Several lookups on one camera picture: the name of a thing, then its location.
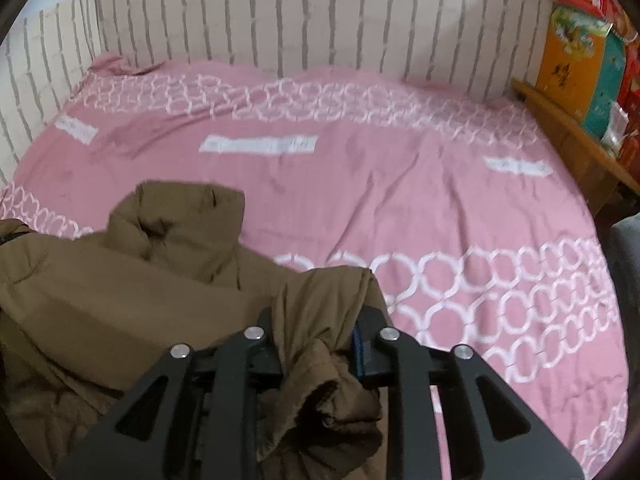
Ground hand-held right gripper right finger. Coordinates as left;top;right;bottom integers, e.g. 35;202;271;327
352;305;585;480

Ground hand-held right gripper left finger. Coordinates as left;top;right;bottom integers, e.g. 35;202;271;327
55;306;284;480

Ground brown puffer jacket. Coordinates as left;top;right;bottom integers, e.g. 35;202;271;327
0;180;393;480

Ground pink patterned bed sheet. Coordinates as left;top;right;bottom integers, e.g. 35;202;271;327
0;55;631;480

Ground grey pillow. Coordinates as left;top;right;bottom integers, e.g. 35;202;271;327
609;214;640;283

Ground wooden bedside table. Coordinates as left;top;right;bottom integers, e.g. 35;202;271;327
511;77;640;217

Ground clear plastic bag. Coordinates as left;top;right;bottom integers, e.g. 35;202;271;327
601;106;630;155

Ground orange gift box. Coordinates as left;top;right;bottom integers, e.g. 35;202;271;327
536;6;610;122

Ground teal gift box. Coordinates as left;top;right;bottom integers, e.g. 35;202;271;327
584;35;629;139

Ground red and white box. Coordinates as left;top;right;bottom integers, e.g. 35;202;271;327
604;0;640;43

